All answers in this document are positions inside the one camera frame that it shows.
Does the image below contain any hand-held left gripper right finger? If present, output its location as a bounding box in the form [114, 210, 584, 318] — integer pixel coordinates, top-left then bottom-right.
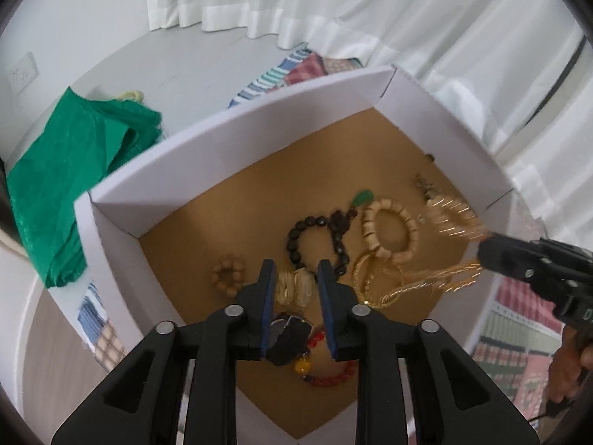
[318, 260, 541, 445]

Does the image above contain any white wall socket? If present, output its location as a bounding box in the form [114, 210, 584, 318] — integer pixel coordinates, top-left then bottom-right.
[9, 52, 38, 96]

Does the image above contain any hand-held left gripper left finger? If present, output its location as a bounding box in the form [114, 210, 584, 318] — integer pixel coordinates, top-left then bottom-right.
[51, 259, 278, 445]

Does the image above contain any small brown wooden bead bracelet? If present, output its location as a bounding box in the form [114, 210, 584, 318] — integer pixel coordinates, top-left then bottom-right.
[212, 257, 245, 292]

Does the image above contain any person's right hand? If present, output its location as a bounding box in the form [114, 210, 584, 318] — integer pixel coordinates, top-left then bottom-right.
[547, 328, 593, 405]

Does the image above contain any gold chain necklace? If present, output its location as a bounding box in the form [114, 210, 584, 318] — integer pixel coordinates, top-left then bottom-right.
[352, 250, 485, 309]

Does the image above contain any patchwork printed blanket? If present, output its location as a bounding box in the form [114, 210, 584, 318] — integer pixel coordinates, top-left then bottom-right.
[76, 44, 593, 445]

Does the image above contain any white cardboard box brown bottom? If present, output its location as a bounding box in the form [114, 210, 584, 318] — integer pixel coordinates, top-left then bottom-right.
[73, 66, 515, 441]

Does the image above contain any dark bead string green pendant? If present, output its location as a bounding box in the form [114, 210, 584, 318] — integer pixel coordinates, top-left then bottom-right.
[328, 189, 374, 233]

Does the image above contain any red bead bracelet amber bead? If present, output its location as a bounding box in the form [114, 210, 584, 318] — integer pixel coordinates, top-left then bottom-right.
[293, 327, 357, 386]

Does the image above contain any gold wire bracelet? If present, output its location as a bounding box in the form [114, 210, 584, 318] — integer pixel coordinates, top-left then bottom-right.
[424, 197, 488, 243]

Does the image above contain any black bead bracelet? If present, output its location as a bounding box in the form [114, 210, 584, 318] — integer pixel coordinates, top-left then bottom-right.
[286, 215, 348, 275]

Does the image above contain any white curtain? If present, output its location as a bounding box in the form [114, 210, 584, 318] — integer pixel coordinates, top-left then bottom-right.
[146, 0, 593, 246]

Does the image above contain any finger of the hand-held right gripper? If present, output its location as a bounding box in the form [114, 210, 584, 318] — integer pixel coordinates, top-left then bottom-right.
[477, 234, 543, 284]

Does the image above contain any thin black cable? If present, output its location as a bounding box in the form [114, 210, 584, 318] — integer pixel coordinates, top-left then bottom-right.
[528, 396, 572, 422]

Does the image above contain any cream shell bracelet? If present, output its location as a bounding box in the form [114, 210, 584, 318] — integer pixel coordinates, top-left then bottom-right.
[275, 269, 320, 309]

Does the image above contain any beige wooden segment bracelet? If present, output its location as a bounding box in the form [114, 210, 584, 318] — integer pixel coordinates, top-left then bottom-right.
[361, 198, 420, 265]

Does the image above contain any green cloth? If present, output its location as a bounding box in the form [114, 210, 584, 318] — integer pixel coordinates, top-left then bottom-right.
[7, 87, 164, 288]

